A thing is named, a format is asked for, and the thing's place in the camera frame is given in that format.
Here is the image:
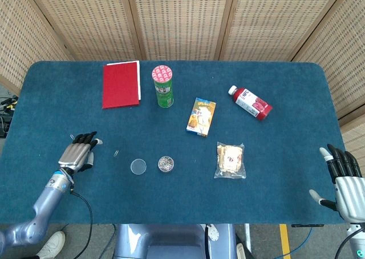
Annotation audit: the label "blue floor cable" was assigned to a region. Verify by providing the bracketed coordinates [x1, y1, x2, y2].
[273, 226, 314, 259]

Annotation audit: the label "silver robot torso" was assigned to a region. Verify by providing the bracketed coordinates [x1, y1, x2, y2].
[113, 223, 237, 259]

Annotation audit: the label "woven folding screen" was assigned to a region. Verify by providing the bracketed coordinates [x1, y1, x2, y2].
[0, 0, 365, 145]

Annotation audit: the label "clear bag of pastries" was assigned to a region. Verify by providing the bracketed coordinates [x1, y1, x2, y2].
[213, 141, 246, 180]

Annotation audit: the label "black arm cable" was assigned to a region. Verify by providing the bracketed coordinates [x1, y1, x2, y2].
[334, 227, 357, 259]
[70, 189, 94, 259]

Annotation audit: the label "blue table cloth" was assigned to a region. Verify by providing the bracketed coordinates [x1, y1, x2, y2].
[0, 60, 346, 225]

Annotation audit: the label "red paper folder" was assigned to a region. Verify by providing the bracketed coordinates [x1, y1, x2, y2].
[102, 60, 141, 110]

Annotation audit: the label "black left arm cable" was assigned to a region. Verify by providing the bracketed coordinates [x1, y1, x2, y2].
[70, 189, 94, 259]

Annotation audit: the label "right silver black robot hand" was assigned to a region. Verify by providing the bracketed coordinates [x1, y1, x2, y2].
[309, 143, 365, 223]

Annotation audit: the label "black cables on floor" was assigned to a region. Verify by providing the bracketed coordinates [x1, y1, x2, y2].
[0, 95, 19, 139]

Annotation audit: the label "green chip can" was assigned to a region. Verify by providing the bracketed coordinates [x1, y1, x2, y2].
[151, 65, 175, 109]

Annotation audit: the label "white shoe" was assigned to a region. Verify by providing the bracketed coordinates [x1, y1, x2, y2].
[36, 230, 66, 259]

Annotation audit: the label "clear round plastic lid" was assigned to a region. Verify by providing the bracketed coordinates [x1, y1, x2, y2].
[130, 158, 148, 176]

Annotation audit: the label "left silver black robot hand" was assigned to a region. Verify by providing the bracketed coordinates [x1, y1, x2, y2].
[58, 131, 103, 173]

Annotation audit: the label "yellow blue snack box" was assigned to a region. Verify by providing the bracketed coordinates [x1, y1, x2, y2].
[186, 97, 217, 137]

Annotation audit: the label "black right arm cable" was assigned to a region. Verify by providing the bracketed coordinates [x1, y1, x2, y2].
[334, 227, 357, 259]

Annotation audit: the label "clear jar of paper clips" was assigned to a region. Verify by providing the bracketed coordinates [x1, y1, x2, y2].
[157, 155, 175, 173]

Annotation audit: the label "red juice bottle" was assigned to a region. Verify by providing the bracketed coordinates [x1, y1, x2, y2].
[228, 85, 274, 122]

